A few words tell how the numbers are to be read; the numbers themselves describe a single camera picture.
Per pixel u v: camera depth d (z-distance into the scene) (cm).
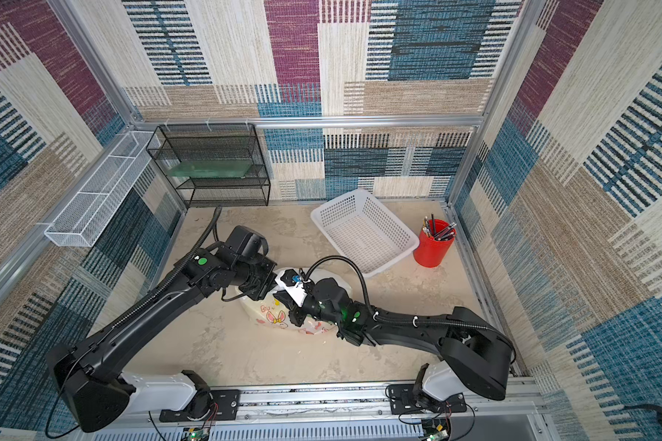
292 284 63
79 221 70
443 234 95
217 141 102
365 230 110
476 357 43
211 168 95
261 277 64
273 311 82
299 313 65
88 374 38
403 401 73
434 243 92
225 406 73
